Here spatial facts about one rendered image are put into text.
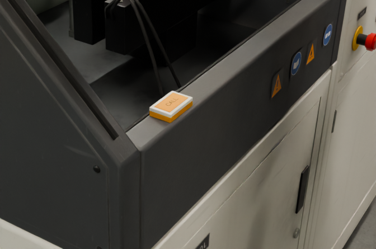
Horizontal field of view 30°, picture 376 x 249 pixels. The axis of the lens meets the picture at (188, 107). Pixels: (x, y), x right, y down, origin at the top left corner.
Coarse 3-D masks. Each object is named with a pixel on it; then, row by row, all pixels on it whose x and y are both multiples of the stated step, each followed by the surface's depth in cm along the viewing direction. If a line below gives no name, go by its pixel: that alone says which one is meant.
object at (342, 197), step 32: (352, 0) 130; (352, 32) 137; (352, 64) 144; (352, 96) 153; (352, 128) 162; (352, 160) 172; (320, 192) 153; (352, 192) 184; (320, 224) 162; (352, 224) 197
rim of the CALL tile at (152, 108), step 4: (172, 92) 85; (176, 92) 85; (164, 96) 84; (188, 96) 85; (160, 100) 84; (188, 100) 84; (156, 104) 83; (180, 104) 83; (184, 104) 83; (152, 108) 82; (156, 108) 82; (176, 108) 82; (180, 108) 82; (156, 112) 82; (160, 112) 81; (164, 112) 81; (168, 112) 81; (172, 112) 81; (176, 112) 82; (168, 116) 81
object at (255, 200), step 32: (320, 96) 130; (288, 128) 119; (320, 128) 137; (256, 160) 110; (288, 160) 125; (224, 192) 102; (256, 192) 114; (288, 192) 131; (192, 224) 95; (224, 224) 106; (256, 224) 120; (288, 224) 137
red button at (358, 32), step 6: (360, 30) 140; (354, 36) 138; (360, 36) 139; (366, 36) 139; (372, 36) 138; (354, 42) 139; (360, 42) 139; (366, 42) 138; (372, 42) 138; (354, 48) 140; (366, 48) 139; (372, 48) 139
